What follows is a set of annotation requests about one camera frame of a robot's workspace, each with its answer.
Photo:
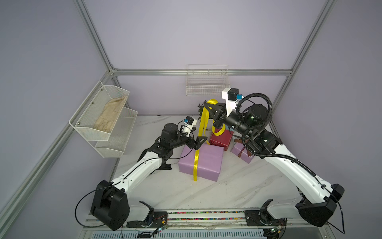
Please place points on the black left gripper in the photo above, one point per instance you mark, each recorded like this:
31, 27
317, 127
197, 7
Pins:
197, 144

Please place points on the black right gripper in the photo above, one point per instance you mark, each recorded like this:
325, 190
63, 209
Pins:
218, 111

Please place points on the yellow satin ribbon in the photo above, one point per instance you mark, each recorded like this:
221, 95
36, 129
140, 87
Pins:
202, 132

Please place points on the large purple gift box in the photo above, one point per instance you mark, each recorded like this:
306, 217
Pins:
209, 163

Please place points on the red gift box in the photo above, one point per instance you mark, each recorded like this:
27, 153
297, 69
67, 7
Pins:
222, 140

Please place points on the small purple gift box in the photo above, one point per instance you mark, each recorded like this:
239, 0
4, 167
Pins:
243, 157

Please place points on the brown satin ribbon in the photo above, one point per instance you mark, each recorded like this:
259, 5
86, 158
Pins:
240, 149

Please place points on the black lettered ribbon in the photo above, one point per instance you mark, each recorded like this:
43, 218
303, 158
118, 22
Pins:
156, 155

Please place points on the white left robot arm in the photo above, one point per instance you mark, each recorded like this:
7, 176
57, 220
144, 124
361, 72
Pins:
111, 205

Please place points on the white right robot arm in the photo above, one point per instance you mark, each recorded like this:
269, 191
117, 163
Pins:
317, 200

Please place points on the green potted plant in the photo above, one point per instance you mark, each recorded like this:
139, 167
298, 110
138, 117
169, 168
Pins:
202, 109

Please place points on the beige cloth in shelf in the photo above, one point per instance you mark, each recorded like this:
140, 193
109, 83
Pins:
108, 118

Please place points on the white mesh two-tier shelf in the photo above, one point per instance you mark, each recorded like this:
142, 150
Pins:
108, 145

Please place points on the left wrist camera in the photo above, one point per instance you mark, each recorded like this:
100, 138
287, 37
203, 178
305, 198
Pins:
189, 122

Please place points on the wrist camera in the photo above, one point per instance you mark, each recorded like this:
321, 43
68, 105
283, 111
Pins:
189, 122
232, 98

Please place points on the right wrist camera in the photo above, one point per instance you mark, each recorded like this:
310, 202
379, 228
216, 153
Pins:
232, 98

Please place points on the white wire wall basket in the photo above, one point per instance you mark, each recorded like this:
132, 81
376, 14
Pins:
202, 79

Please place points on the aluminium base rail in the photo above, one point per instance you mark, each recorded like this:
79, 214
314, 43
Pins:
209, 224

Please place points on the aluminium frame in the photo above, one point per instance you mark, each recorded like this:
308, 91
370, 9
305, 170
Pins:
17, 203

